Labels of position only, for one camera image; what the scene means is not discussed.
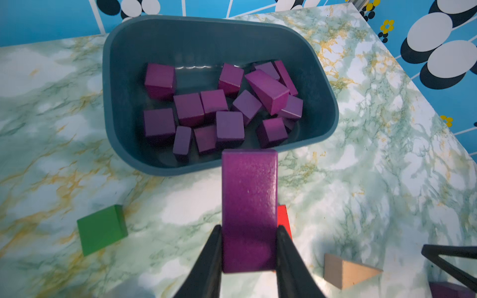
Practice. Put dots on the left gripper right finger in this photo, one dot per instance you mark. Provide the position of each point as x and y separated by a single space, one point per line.
293 278

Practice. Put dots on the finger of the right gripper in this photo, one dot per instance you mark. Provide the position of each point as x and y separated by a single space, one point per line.
433 253

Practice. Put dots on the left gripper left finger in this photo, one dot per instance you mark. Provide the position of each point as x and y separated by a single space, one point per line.
204 280

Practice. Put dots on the purple triangle block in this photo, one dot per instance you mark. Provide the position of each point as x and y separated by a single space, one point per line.
450 290

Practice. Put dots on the purple cube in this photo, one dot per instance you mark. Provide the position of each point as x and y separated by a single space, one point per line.
293 109
213 101
189 109
160 81
230 80
248 105
271 132
159 125

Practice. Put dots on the teal storage bin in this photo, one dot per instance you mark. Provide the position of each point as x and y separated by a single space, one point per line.
178 90

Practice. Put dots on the natural wood wedge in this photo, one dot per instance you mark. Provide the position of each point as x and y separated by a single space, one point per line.
344 274

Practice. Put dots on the red brick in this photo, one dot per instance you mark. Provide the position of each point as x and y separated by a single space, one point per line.
283 219

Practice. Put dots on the green cube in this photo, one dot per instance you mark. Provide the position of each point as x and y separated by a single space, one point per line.
102 229

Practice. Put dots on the purple small brick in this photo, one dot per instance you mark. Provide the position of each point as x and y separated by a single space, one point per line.
182 142

